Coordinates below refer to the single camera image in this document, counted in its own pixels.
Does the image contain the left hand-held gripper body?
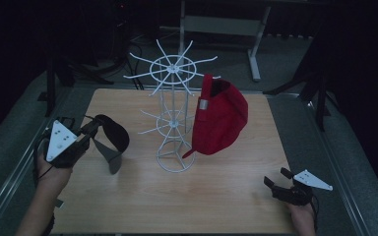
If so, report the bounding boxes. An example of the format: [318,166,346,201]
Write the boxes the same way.
[43,117,92,169]

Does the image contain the red baseball cap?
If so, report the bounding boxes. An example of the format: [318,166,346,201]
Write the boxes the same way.
[181,74,249,160]

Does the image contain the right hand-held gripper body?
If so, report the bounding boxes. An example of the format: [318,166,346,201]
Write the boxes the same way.
[271,168,334,207]

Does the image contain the white wire hat rack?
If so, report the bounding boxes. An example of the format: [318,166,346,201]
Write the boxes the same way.
[123,38,221,174]

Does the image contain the hand-held gripper black cable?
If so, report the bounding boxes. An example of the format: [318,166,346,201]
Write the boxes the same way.
[31,136,56,186]
[309,196,320,232]

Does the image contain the white metal desk frame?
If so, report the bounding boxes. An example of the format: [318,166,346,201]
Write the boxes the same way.
[176,0,274,83]

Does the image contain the black floor cables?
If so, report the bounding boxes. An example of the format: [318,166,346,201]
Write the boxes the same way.
[124,42,146,91]

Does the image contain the person's left hand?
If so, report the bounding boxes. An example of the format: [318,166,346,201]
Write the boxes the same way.
[34,152,75,194]

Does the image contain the left hand-held gripper black cable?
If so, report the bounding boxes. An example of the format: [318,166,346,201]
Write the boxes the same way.
[31,136,56,186]

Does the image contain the person's right hand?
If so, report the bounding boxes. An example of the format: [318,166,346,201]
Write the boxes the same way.
[287,201,317,231]

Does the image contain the black metal stand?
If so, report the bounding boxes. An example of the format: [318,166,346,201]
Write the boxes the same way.
[264,32,333,133]
[37,55,114,118]

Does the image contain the grey baseball cap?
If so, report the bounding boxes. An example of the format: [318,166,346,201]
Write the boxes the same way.
[91,113,131,176]

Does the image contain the right hand-held gripper black cable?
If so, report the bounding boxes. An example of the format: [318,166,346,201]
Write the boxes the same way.
[309,196,320,232]

